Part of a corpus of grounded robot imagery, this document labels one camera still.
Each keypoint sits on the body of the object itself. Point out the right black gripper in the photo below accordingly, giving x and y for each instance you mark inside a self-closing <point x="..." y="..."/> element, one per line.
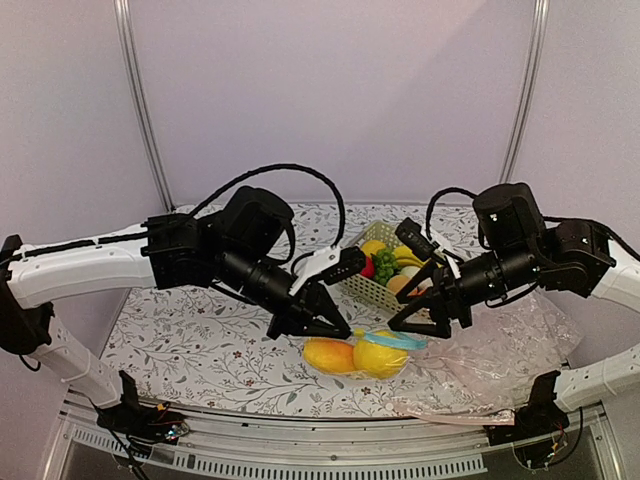
<point x="445" y="290"/>

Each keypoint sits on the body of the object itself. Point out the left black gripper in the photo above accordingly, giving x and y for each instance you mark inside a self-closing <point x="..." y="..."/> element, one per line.
<point x="311" y="300"/>

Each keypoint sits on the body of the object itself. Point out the yellow mango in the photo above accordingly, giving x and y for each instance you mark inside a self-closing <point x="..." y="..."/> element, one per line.
<point x="329" y="356"/>

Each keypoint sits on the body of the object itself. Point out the clear zip top bag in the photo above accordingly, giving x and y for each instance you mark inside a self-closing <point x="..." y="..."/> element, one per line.
<point x="413" y="345"/>

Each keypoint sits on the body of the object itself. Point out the yellow lemon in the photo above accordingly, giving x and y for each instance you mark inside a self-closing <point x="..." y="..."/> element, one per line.
<point x="380" y="354"/>

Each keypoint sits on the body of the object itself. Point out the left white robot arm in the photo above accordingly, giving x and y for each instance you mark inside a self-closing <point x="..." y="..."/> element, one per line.
<point x="228" y="251"/>

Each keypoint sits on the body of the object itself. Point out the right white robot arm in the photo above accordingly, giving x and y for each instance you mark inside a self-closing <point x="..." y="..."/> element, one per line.
<point x="525" y="250"/>

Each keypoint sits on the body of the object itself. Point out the round peach fruit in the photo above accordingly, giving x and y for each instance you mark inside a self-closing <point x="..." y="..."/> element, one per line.
<point x="397" y="283"/>

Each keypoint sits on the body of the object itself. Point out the yellow banana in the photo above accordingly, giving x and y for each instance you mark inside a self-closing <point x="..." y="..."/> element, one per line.
<point x="405" y="257"/>

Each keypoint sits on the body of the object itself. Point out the green grape bunch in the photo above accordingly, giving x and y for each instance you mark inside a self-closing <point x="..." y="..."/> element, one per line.
<point x="385" y="266"/>

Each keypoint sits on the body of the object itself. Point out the red apple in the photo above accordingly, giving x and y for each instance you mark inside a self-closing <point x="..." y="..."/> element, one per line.
<point x="369" y="269"/>

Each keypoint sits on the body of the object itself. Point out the crumpled clear plastic sheet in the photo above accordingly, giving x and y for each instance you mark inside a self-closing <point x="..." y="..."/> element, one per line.
<point x="482" y="374"/>

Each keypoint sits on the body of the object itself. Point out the floral table cloth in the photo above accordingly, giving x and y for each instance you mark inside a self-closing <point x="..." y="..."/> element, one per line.
<point x="197" y="347"/>

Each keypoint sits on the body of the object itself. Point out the front aluminium rail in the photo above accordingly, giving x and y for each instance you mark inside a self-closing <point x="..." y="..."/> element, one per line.
<point x="233" y="445"/>

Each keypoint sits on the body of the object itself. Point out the right aluminium frame post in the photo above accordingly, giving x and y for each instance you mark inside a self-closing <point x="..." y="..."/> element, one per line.
<point x="532" y="64"/>

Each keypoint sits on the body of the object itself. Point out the aluminium frame post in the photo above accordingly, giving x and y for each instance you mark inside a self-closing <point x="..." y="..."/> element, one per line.
<point x="532" y="64"/>
<point x="133" y="72"/>

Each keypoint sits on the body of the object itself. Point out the left aluminium frame post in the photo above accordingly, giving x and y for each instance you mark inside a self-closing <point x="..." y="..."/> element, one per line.
<point x="133" y="72"/>

